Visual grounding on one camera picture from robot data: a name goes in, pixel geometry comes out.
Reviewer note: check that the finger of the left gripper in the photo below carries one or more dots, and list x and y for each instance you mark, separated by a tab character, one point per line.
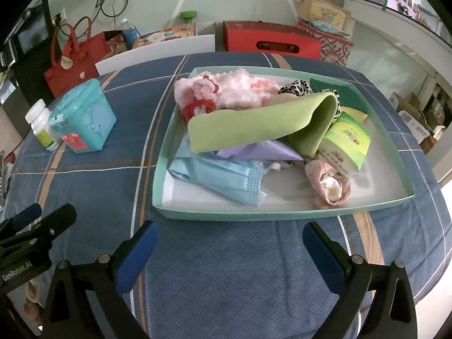
29	227

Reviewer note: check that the leopard print scrunchie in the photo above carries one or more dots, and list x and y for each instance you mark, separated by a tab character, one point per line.
301	88

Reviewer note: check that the green tissue pack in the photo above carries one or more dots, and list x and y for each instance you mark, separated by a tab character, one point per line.
345	145

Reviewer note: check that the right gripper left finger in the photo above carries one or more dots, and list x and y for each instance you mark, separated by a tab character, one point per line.
68	312

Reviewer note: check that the lime green cloth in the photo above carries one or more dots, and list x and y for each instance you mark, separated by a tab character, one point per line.
304	121

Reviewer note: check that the white pill bottle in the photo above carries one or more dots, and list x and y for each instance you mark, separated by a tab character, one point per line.
37	117

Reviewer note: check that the green yellow scrub sponge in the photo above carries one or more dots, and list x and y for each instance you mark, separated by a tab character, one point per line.
348	100

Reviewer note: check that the orange toy box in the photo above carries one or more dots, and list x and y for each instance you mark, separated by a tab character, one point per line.
166	34

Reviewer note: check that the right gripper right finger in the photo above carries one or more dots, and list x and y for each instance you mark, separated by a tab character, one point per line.
392	311

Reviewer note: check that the blue plaid tablecloth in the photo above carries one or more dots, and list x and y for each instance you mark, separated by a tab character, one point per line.
222	280

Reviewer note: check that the patterned red gift box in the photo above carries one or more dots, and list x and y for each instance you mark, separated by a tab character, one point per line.
334	49

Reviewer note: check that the pink fabric scrunchie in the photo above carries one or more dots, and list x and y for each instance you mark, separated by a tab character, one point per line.
332	189

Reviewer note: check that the teal rimmed white tray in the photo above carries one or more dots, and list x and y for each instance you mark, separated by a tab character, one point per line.
382	182

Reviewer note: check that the teal plastic case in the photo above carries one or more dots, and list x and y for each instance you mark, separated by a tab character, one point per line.
83	118

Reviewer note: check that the white storage bin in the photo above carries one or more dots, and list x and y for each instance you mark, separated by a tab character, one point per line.
202	42

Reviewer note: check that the white desk shelf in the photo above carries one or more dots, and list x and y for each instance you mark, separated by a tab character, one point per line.
422	45

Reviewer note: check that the blue face mask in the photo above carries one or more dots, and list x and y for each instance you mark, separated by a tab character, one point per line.
239	180

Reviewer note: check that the red felt tote bag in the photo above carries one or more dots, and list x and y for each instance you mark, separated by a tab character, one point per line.
77	62

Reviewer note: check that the pink white knitted cloth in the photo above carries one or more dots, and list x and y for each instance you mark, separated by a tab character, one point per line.
238	89

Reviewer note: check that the red cardboard box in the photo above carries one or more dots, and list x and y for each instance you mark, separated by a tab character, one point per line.
266	37

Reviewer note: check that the red pink flower hairband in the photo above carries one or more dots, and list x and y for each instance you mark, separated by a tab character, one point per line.
195	96

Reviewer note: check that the purple baby wipes pack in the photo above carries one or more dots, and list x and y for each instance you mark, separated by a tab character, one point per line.
273	150

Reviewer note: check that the blue label water bottle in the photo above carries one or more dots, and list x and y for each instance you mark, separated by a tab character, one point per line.
130	32

